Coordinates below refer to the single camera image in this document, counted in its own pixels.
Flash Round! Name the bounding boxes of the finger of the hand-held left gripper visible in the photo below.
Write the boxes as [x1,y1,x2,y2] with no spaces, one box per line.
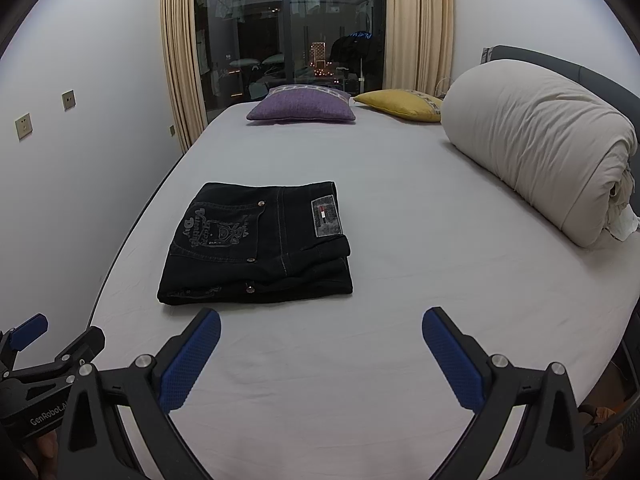
[0,312,49,376]
[50,326,107,367]

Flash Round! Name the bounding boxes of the person's left hand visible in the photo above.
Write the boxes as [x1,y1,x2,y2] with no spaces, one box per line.
[17,430,62,480]

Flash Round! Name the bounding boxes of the bed with white sheet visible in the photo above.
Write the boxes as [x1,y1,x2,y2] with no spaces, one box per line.
[87,102,640,480]

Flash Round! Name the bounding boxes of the dark grey headboard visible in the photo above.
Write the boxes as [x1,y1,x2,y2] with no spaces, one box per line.
[482,45,640,131]

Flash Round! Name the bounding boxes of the yellow pillow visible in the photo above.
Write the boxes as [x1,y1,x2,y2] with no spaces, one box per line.
[352,89,444,123]

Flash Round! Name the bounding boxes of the large dark window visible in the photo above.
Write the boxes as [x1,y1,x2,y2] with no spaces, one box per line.
[194,0,388,116]

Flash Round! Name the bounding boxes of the black denim pants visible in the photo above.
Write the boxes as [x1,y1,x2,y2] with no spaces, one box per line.
[156,180,355,307]

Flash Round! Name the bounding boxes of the black hanging garment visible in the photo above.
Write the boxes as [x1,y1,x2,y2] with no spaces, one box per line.
[329,30,385,70]

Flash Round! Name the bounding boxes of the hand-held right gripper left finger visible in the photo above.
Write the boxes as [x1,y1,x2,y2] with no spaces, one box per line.
[59,307,222,480]

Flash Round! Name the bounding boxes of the rolled cream duvet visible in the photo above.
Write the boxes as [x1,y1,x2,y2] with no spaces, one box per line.
[440,60,640,248]

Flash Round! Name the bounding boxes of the dark mesh basket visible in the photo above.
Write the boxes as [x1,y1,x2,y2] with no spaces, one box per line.
[575,395,640,480]

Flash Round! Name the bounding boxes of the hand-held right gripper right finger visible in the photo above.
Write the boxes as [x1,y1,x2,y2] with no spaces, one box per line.
[421,306,586,480]

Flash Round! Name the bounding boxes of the purple pillow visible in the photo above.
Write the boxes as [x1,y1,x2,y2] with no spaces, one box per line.
[246,85,357,123]

